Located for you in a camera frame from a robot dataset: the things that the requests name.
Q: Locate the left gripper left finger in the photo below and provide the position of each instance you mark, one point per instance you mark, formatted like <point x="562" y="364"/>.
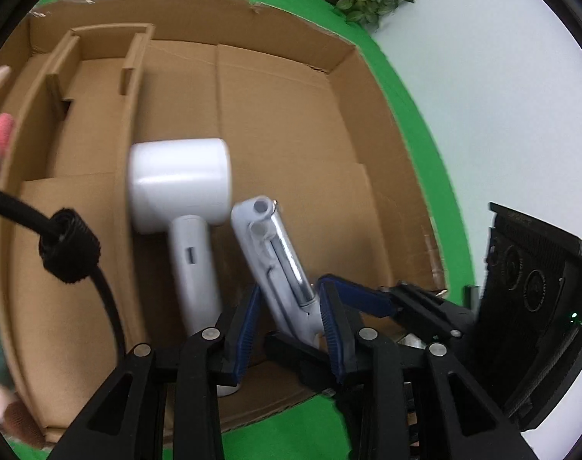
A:
<point x="124" y="418"/>

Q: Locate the white folding phone stand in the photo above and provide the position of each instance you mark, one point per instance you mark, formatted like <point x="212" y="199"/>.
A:
<point x="275" y="265"/>

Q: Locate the green table cloth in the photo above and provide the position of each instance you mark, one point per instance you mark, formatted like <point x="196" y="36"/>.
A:
<point x="415" y="129"/>

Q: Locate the black smartphone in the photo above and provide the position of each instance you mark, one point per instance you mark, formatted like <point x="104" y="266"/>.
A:
<point x="471" y="296"/>

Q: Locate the large open cardboard tray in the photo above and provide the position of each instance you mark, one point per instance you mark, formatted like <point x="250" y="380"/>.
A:
<point x="306" y="123"/>

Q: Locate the white hair dryer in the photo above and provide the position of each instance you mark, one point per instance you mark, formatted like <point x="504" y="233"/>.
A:
<point x="184" y="187"/>

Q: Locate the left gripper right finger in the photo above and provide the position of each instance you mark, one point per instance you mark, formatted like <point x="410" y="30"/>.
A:
<point x="401" y="389"/>

